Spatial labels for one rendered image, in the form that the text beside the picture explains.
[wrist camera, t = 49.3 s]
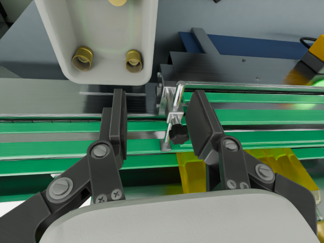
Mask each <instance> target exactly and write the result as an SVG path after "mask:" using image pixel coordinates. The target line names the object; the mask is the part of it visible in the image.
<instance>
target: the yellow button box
mask: <svg viewBox="0 0 324 243"><path fill-rule="evenodd" d="M308 51H309V52H306V53H305V54H304V55H303V57H302V58H301V61H303V62H304V63H305V64H306V65H308V66H309V67H310V68H311V69H313V70H314V71H315V72H316V73H319V74H324V34H322V35H320V36H319V38H318V39H317V40H316V41H315V43H314V44H313V45H312V46H311V47H310V48H309V50H308Z"/></svg>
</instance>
